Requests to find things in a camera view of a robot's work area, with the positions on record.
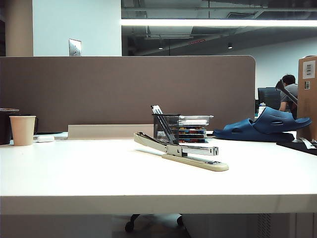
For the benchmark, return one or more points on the beige long-reach stapler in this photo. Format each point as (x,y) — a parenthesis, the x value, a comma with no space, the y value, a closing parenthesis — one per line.
(200,163)

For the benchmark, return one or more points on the black mesh pen holder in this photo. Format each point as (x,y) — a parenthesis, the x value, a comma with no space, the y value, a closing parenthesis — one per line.
(172,124)

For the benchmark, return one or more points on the colourful flat box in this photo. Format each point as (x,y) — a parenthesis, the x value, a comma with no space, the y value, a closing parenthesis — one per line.
(193,140)
(193,134)
(192,128)

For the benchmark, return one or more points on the clear plastic case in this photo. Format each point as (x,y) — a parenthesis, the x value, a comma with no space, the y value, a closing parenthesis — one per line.
(195,120)

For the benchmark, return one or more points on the brown desk divider panel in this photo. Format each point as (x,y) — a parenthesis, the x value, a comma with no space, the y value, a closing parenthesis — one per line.
(99,94)

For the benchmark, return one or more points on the blue rubber slipper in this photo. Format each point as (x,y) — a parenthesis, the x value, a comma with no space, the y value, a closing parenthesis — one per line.
(235,131)
(270,119)

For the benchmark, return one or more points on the red led sign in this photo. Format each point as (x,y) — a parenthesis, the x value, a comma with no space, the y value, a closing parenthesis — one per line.
(197,41)

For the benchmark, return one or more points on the flat grey pad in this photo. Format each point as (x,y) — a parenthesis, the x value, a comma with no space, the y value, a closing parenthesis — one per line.
(60,136)

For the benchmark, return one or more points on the white bottle blue cap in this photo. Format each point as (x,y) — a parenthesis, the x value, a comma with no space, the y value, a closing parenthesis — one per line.
(262,109)

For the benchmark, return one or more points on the linear ceiling light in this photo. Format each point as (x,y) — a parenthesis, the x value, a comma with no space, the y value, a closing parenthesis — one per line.
(198,22)

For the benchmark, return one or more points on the black computer monitor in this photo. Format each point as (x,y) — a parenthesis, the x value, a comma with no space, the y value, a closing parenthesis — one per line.
(268,98)

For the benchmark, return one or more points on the small white case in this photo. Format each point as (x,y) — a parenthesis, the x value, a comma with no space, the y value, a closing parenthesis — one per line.
(45,138)

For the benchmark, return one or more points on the person in grey shirt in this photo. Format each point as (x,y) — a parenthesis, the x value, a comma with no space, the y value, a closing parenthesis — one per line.
(284,99)

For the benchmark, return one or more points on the beige paper cup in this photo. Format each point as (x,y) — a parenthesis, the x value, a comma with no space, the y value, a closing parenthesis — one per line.
(22,131)

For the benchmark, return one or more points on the black desk mat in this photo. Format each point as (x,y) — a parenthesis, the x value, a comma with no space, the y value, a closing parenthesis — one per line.
(297,148)

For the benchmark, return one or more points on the brown cardboard box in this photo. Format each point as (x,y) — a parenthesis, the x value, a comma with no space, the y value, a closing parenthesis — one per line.
(307,111)

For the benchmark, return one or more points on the silver packet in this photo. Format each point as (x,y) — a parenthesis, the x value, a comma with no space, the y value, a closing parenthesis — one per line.
(307,143)

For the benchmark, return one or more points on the black cylindrical container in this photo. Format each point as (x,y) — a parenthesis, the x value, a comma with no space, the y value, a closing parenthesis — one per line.
(5,129)

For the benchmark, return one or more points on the metal wall switch plate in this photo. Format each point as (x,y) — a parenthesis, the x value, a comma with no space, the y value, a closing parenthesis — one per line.
(75,47)

